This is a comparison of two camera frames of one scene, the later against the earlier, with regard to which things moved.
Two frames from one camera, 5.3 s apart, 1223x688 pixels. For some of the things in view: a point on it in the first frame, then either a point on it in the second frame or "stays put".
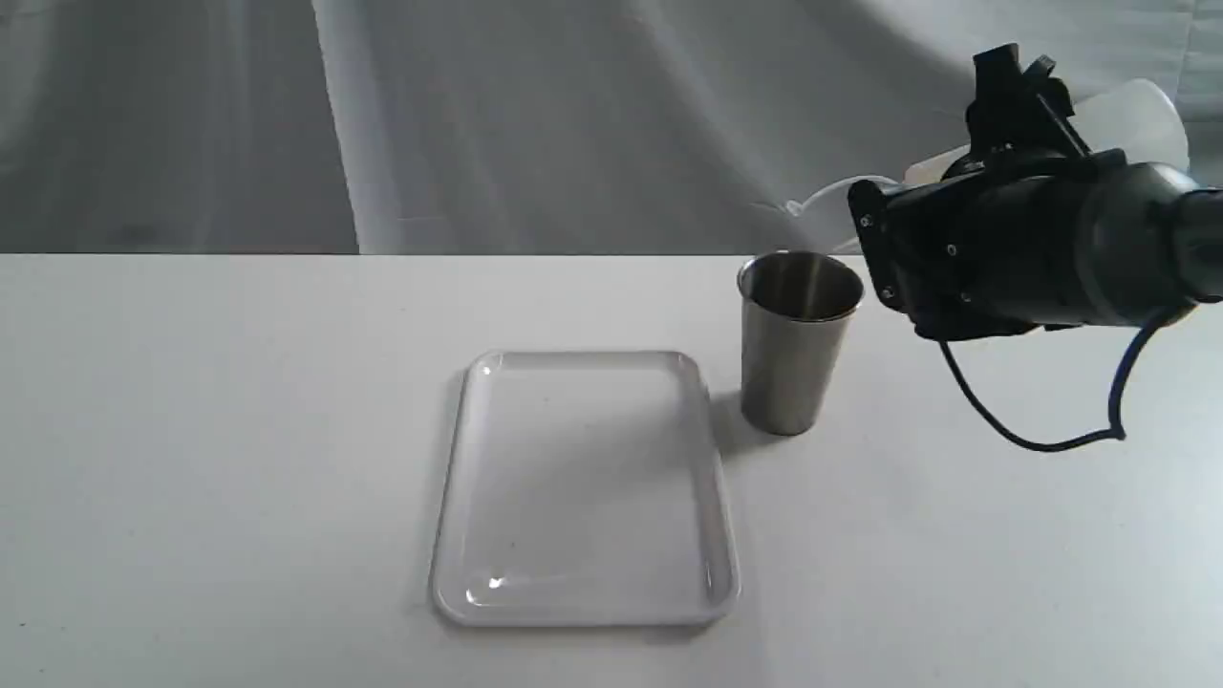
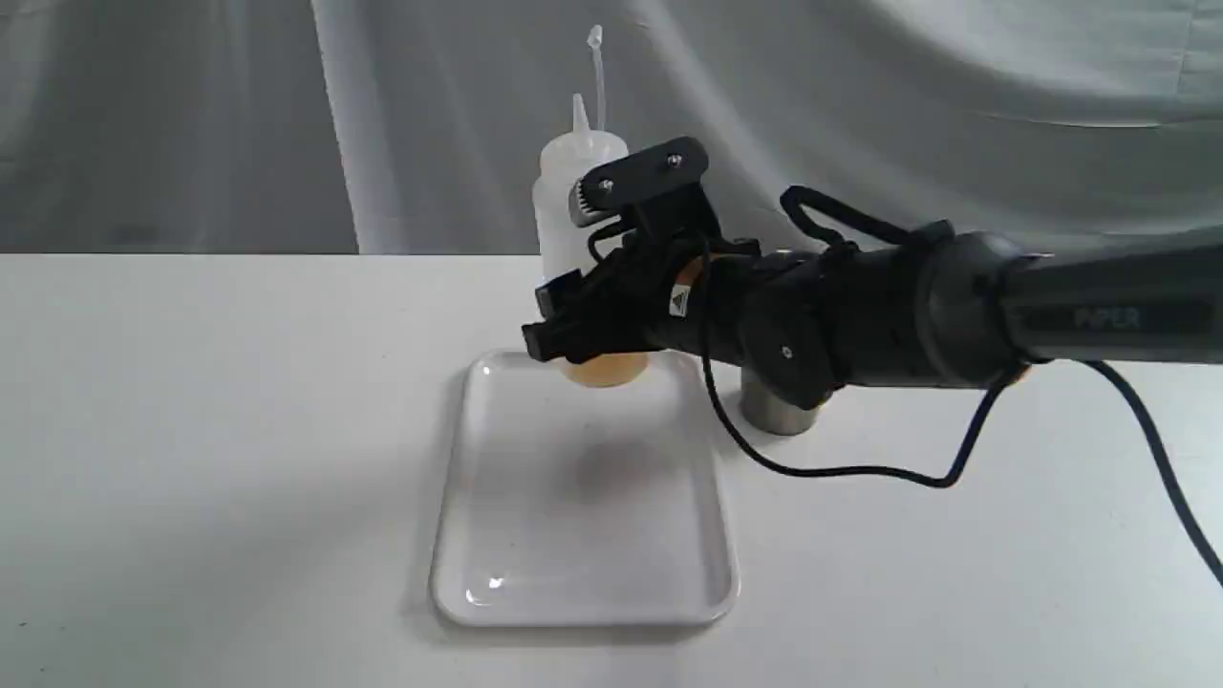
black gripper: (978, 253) → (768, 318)
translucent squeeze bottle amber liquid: (1138, 119) → (582, 155)
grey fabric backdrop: (518, 126) stays put
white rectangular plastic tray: (585, 490) stays put
